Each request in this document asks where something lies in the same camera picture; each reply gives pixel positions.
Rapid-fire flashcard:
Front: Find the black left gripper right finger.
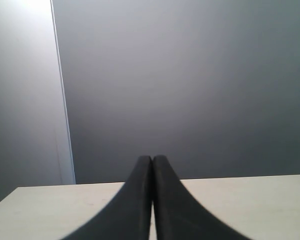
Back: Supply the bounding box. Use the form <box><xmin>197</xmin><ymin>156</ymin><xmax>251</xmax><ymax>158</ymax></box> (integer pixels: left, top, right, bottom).
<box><xmin>152</xmin><ymin>155</ymin><xmax>242</xmax><ymax>240</ymax></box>

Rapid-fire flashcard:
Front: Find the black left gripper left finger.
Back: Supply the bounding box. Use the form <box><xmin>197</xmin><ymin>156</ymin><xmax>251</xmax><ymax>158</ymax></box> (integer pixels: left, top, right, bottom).
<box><xmin>65</xmin><ymin>156</ymin><xmax>153</xmax><ymax>240</ymax></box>

